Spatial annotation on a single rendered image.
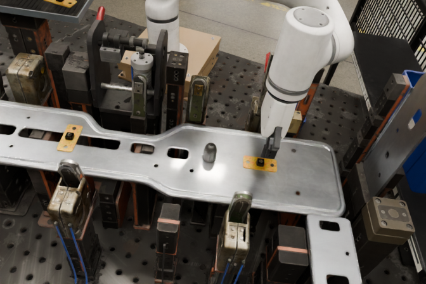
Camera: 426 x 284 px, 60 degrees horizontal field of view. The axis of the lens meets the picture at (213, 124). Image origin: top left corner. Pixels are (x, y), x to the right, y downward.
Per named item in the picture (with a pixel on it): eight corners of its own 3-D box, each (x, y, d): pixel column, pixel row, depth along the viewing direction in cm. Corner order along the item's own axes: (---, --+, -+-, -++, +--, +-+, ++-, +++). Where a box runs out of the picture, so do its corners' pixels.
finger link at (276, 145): (276, 109, 77) (270, 126, 81) (277, 139, 72) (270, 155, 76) (282, 110, 77) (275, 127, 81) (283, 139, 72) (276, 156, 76)
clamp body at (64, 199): (62, 284, 95) (30, 215, 70) (78, 239, 104) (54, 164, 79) (98, 288, 96) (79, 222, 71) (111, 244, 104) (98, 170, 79)
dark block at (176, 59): (163, 165, 125) (165, 65, 94) (166, 149, 129) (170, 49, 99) (177, 167, 125) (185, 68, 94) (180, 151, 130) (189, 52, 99)
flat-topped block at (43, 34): (33, 121, 131) (-6, 4, 99) (42, 105, 137) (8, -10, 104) (61, 125, 132) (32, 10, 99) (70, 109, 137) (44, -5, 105)
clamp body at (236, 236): (196, 313, 94) (211, 254, 69) (200, 267, 103) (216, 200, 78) (231, 317, 95) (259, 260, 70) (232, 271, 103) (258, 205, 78)
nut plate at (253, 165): (242, 168, 90) (243, 165, 89) (243, 155, 92) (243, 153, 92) (276, 172, 90) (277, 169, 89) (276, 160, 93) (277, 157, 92)
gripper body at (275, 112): (267, 66, 76) (256, 105, 84) (268, 100, 69) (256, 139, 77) (303, 71, 77) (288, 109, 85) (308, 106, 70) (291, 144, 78)
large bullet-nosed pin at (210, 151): (201, 165, 91) (204, 148, 86) (203, 155, 93) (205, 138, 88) (214, 167, 91) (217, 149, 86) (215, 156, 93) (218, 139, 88)
